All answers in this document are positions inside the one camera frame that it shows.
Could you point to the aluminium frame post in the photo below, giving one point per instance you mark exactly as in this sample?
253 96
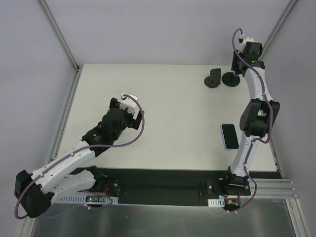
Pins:
58 33
290 6

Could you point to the black phone stand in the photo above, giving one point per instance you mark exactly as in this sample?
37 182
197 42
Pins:
230 80

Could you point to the left aluminium frame post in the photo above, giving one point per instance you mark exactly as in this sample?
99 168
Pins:
58 33

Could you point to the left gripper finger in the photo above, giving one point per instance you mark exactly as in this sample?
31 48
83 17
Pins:
136 121
114 103

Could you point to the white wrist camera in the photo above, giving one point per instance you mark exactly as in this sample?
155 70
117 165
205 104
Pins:
242 42
128 102

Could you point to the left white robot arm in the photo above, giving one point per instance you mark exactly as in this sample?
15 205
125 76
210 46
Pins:
38 190

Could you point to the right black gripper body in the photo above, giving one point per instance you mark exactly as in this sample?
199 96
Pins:
237 66

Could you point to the right white cable duct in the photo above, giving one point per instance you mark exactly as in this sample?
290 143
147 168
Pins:
219 202

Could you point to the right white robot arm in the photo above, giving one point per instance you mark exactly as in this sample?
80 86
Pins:
258 118

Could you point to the white cable duct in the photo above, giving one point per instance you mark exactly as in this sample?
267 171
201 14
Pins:
219 202
86 199

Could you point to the blue case smartphone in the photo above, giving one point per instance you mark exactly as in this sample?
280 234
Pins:
229 135

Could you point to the right aluminium frame post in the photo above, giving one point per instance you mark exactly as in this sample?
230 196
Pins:
290 6

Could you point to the brown base phone stand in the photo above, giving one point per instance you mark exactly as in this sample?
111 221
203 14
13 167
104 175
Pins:
214 78

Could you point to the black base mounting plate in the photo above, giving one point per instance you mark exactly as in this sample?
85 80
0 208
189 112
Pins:
165 187

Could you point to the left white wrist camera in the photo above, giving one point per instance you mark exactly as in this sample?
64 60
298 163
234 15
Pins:
128 102

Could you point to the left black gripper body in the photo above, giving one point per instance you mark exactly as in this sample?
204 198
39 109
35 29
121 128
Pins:
136 121

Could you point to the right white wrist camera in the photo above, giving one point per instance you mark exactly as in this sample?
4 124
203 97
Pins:
242 42

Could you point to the left white cable duct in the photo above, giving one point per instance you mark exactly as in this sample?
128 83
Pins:
86 199

